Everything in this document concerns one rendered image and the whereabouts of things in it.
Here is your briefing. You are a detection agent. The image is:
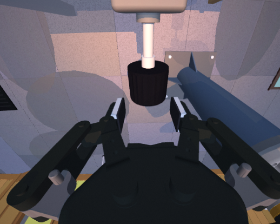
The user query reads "black knob white rod plunger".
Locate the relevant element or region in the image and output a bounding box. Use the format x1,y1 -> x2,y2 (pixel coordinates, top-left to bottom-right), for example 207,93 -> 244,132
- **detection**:
127,22 -> 170,107

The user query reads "yellow-green flat sheet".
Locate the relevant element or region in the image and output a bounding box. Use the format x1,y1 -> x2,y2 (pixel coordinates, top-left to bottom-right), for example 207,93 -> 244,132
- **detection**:
25,179 -> 90,224

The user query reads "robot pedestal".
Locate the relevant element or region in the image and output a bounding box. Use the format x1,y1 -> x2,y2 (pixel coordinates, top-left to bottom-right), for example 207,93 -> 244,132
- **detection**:
164,51 -> 280,150

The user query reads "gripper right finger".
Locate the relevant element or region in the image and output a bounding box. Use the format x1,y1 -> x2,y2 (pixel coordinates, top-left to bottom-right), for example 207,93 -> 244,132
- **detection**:
169,96 -> 280,200

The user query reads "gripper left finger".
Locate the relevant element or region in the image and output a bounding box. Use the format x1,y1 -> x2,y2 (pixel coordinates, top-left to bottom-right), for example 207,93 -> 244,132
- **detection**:
6,96 -> 131,211

